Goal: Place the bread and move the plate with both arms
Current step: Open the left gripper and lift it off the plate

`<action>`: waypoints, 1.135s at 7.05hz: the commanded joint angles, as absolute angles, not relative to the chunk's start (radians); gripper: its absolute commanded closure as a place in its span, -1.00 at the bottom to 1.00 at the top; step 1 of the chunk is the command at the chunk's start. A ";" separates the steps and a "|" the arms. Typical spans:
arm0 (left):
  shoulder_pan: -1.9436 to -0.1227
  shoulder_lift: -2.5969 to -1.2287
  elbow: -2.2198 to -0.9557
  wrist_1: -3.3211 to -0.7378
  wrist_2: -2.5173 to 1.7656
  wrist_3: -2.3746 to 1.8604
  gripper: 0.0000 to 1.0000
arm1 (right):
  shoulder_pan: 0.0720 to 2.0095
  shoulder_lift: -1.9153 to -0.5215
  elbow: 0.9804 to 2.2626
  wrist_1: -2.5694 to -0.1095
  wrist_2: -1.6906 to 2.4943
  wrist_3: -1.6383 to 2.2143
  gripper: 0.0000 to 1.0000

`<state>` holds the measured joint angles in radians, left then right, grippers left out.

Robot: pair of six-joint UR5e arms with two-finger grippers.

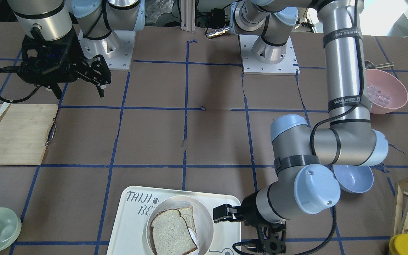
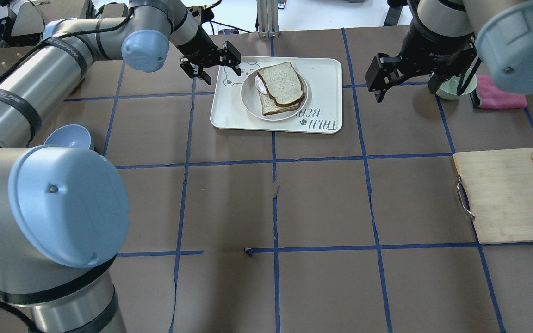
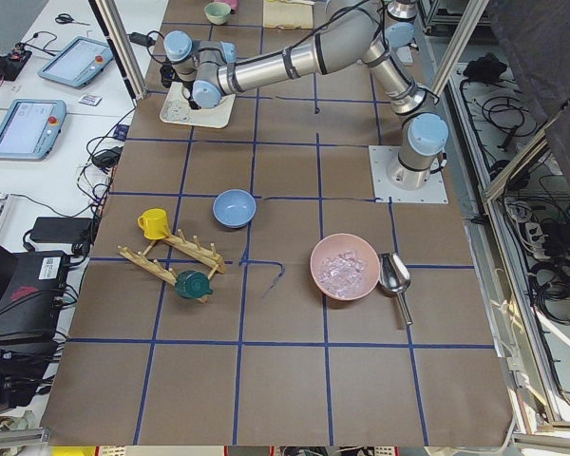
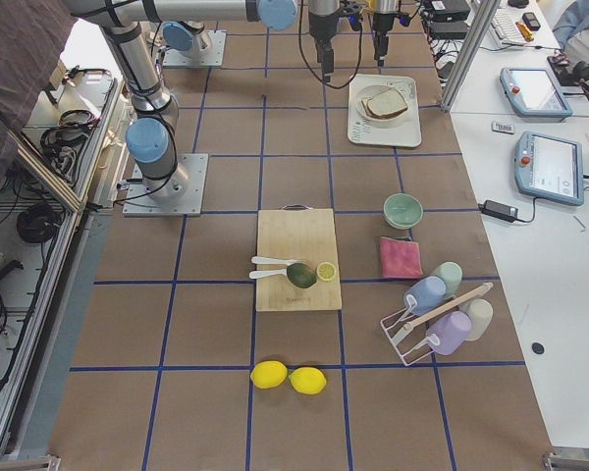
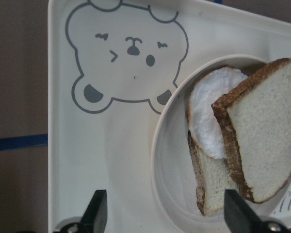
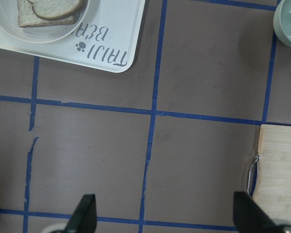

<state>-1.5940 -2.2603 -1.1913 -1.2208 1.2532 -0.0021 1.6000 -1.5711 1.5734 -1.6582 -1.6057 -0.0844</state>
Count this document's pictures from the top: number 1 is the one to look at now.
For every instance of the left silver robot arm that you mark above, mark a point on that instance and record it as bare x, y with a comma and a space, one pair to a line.
305, 186

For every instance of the fried egg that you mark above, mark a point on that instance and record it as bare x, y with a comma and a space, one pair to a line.
195, 239

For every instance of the bread slice on plate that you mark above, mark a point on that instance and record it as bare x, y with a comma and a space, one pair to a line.
187, 213

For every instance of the bread slice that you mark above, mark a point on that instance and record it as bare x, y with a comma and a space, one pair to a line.
187, 213
170, 234

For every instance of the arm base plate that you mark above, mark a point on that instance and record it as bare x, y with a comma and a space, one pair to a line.
117, 49
267, 56

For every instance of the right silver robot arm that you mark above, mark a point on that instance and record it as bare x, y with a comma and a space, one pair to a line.
95, 18

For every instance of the yellow mug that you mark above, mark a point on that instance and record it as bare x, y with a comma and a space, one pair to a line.
399, 244

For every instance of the pink bowl with ice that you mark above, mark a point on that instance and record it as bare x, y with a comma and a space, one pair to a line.
385, 91

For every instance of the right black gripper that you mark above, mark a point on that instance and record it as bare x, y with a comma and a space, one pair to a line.
72, 53

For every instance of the blue bowl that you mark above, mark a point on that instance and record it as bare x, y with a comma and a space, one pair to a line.
354, 179

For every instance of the cream bear tray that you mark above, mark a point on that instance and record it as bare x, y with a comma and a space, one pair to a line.
138, 203

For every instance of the aluminium frame post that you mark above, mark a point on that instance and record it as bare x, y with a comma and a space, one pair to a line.
188, 15

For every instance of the metal scoop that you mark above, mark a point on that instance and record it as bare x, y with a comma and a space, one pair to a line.
370, 65

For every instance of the wooden cutting board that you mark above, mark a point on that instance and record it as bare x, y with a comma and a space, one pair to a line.
24, 129

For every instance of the beige round plate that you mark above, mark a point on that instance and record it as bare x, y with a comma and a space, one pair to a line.
202, 219

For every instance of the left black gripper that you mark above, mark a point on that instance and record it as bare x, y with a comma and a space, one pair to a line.
249, 209

